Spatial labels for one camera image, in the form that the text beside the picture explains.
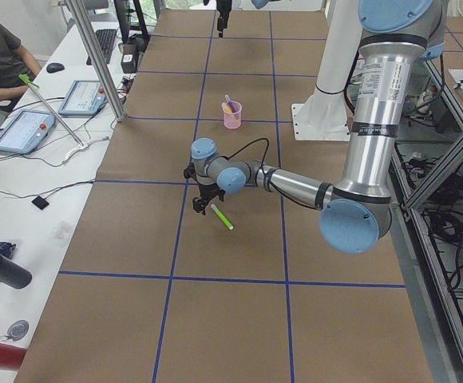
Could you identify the round grey key fob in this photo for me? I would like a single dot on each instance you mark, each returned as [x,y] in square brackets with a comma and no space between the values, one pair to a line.
[16,331]

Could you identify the black keyboard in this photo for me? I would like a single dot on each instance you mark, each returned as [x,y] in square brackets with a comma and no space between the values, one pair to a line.
[106,39]

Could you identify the small black square device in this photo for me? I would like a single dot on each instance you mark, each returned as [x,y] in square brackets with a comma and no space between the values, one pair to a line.
[40,202]

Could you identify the black water bottle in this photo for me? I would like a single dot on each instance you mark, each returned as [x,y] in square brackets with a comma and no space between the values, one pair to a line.
[13,275]

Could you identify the black computer mouse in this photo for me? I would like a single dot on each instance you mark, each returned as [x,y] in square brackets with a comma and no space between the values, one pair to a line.
[54,67]

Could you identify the near teach pendant tablet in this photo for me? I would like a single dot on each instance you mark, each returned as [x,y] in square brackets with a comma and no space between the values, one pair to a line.
[26,131]

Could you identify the purple marker pen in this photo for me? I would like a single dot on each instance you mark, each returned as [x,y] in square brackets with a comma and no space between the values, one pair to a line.
[230,102]

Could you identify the aluminium frame post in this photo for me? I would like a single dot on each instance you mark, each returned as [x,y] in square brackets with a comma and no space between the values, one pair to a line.
[93,49]

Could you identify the dark brown box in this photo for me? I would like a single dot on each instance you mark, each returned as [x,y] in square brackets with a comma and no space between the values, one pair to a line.
[129,58]

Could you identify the pink mesh pen holder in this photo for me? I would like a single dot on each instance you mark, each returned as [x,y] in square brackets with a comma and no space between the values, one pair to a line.
[229,121]

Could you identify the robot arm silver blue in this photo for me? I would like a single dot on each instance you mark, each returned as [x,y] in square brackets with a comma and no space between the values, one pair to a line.
[355,212]
[258,4]

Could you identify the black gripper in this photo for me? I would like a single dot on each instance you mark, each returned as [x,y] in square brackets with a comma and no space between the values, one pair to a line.
[204,191]
[222,8]

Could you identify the black monitor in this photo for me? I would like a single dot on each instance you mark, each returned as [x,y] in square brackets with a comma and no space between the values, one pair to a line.
[123,13]

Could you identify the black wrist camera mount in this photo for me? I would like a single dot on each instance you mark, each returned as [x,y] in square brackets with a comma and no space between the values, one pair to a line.
[189,172]

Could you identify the far teach pendant tablet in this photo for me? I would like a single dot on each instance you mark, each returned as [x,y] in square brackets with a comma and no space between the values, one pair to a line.
[84,98]

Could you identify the green highlighter pen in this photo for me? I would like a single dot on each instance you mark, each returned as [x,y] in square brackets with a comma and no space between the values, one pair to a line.
[222,217]

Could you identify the metal reacher stick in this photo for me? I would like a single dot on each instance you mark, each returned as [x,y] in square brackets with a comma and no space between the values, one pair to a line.
[34,88]

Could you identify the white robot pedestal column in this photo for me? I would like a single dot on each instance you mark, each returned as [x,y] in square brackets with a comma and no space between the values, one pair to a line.
[323,116]

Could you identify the teach pendant tablet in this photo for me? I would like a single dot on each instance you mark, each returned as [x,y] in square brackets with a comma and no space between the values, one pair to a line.
[84,98]
[26,131]

